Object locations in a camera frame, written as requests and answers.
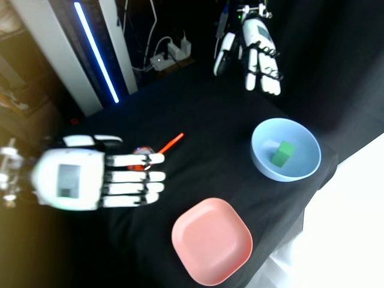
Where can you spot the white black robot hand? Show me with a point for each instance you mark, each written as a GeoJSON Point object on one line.
{"type": "Point", "coordinates": [69, 180]}
{"type": "Point", "coordinates": [258, 39]}

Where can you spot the green cube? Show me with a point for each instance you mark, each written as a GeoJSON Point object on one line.
{"type": "Point", "coordinates": [283, 154]}

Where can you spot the light blue bowl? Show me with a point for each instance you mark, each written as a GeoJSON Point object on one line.
{"type": "Point", "coordinates": [303, 168]}

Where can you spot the pink square small plate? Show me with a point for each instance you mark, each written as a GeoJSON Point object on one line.
{"type": "Point", "coordinates": [211, 240]}

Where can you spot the black tablecloth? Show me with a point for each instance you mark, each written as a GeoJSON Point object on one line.
{"type": "Point", "coordinates": [210, 120]}

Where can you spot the white column with light strip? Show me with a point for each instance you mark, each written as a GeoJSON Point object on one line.
{"type": "Point", "coordinates": [75, 60]}

